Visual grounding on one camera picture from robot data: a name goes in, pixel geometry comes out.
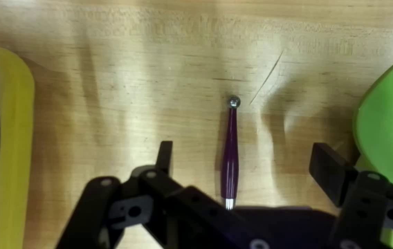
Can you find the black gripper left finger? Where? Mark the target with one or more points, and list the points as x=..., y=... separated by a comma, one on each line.
x=175, y=215

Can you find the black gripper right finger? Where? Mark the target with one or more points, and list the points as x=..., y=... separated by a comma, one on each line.
x=365, y=197

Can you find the purple handled silver spoon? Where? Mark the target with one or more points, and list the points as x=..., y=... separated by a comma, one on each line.
x=230, y=167

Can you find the green bowl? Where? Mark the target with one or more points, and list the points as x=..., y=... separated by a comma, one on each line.
x=391, y=124

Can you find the yellow container with red lid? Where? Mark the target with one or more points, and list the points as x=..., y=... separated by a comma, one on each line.
x=17, y=110

